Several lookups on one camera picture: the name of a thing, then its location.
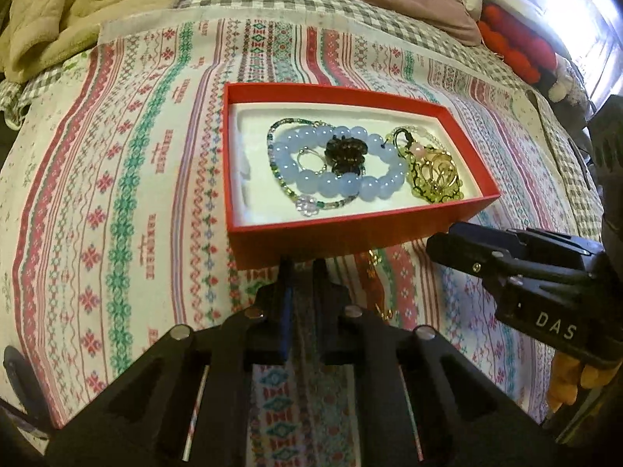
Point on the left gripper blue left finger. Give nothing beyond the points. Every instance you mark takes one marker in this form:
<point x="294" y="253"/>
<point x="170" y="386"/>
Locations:
<point x="284" y="301"/>

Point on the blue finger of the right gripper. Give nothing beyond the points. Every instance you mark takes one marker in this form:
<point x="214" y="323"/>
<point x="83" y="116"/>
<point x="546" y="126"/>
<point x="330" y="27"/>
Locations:
<point x="470" y="257"/>

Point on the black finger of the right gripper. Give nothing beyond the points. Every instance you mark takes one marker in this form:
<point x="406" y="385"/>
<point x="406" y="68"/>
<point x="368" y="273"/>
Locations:
<point x="518" y="239"/>

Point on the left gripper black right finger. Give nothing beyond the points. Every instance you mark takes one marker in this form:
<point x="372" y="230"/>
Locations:
<point x="329" y="301"/>

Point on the pink bead gold pendant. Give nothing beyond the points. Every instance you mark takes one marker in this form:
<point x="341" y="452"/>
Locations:
<point x="413" y="140"/>

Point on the dark black hair clip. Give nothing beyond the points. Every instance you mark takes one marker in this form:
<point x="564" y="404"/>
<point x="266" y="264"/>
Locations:
<point x="345" y="155"/>

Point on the red jewelry box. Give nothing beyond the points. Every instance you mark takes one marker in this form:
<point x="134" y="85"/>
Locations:
<point x="320" y="171"/>

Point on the right hand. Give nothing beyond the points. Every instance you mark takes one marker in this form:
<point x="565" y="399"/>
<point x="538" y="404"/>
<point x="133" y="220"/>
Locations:
<point x="568" y="376"/>

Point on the small gold earring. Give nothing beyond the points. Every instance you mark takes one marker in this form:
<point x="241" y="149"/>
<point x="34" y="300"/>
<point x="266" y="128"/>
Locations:
<point x="374" y="289"/>

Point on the clear crystal earring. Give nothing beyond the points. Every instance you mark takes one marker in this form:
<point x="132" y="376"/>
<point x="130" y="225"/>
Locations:
<point x="307" y="205"/>

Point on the patterned handmade cloth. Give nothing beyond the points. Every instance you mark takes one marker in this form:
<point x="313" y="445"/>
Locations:
<point x="82" y="305"/>

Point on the orange red knitted item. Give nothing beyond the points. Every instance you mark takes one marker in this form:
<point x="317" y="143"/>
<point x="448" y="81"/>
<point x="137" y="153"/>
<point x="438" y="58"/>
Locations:
<point x="525" y="52"/>

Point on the yellow beige blanket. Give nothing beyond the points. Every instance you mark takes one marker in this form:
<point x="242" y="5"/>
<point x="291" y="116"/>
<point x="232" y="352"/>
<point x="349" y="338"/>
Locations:
<point x="43" y="33"/>

